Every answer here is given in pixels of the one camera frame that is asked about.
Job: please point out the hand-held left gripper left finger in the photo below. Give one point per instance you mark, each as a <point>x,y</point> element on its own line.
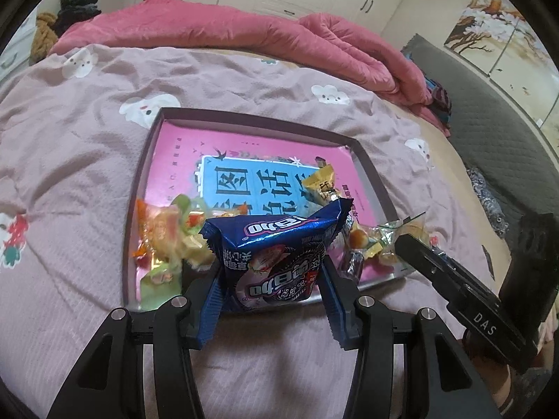
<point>207,314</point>

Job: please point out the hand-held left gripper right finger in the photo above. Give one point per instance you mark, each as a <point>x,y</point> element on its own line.
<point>336,314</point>

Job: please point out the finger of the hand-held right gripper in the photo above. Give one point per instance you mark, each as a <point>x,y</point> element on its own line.
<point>456,268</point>
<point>419,255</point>

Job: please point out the yellow pastry packet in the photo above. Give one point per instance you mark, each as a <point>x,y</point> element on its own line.
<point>401,235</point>

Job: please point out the dark brown snack packet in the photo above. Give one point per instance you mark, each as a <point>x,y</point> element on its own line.
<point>353,264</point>

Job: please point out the green snack packet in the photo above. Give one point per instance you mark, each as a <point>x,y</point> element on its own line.
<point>159,283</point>

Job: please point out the clear round pastry packet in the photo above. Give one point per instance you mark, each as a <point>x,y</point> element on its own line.
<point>360,236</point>

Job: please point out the clear green-label pastry packet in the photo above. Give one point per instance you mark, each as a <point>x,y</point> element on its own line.
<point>192,244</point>

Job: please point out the blue snack packet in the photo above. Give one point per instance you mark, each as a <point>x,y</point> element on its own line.
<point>270,262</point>

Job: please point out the dark shallow box tray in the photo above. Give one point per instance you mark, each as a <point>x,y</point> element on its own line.
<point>369,170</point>

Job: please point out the orange snack packet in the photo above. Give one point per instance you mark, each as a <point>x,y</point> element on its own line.
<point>150,227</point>

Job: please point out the gold snack packet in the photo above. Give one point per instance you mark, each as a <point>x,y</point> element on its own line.
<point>321,181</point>

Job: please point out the person's right forearm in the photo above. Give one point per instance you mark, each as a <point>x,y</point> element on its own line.
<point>509,393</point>

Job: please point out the grey patterned pillow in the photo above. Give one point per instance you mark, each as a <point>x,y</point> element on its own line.
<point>487,200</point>

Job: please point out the beige bed sheet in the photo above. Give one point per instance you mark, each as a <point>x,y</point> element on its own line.
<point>445,174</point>

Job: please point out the grey padded headboard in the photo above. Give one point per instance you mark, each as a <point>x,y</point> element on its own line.
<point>489,139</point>

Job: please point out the striped dark cloth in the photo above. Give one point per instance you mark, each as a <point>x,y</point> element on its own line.
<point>439,96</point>

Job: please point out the pink book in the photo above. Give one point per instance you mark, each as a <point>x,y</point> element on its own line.
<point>183,152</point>

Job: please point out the purple printed bed sheet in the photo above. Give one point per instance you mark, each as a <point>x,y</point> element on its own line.
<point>65,161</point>

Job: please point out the pink quilt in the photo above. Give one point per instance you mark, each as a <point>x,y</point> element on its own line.
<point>218,26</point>

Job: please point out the yellow knit cloth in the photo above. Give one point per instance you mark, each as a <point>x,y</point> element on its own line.
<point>43,37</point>

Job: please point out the white drawer cabinet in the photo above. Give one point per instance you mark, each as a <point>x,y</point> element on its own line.
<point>13,52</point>

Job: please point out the dark clothes pile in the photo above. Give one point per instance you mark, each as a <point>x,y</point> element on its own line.
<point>76,8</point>

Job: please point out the tree wall painting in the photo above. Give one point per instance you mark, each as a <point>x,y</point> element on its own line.
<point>502,39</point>

